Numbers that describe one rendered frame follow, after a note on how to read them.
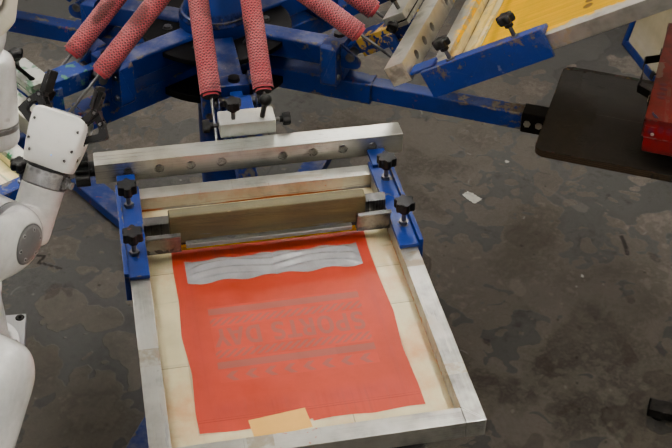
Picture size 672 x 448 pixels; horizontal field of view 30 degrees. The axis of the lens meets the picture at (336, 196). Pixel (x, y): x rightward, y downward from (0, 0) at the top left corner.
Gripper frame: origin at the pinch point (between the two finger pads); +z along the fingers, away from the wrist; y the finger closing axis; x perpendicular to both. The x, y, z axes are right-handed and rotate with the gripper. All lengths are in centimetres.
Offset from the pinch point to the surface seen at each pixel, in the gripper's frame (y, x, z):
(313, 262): -40, 48, -21
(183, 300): -20, 35, -35
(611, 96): -86, 117, 35
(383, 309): -58, 41, -24
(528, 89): -53, 296, 42
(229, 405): -40, 15, -47
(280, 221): -31, 49, -15
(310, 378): -51, 23, -39
